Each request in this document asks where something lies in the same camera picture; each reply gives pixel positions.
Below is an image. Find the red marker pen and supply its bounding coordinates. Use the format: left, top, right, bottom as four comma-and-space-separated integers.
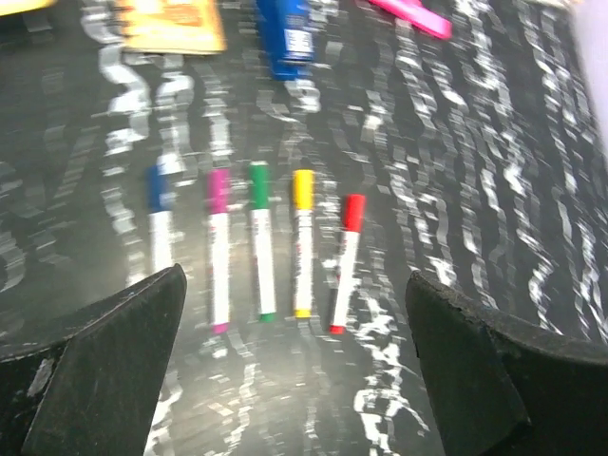
329, 194, 366, 334

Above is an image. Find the pink plastic clip bar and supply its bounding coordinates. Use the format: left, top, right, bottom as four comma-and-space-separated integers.
370, 0, 451, 40

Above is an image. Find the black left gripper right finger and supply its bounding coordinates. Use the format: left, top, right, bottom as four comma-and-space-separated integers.
405, 272, 607, 455

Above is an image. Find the blue marker pen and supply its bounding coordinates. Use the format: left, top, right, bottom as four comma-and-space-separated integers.
146, 164, 174, 273

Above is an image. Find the purple marker pen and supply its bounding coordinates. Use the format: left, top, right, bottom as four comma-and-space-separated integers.
208, 168, 230, 334

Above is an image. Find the small yellow-framed whiteboard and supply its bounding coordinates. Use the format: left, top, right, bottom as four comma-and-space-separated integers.
0, 0, 56, 17

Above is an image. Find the green marker pen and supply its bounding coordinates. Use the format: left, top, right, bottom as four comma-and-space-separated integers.
249, 161, 276, 322

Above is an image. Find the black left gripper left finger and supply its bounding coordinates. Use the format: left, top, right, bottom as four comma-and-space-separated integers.
1, 264, 187, 455

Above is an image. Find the yellow marker pen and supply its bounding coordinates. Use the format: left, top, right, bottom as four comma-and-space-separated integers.
294, 169, 314, 318

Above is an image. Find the small orange notebook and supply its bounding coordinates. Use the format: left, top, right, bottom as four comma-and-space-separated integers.
115, 0, 226, 55

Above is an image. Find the blue stapler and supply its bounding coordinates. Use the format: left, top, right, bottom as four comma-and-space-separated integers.
256, 0, 314, 81

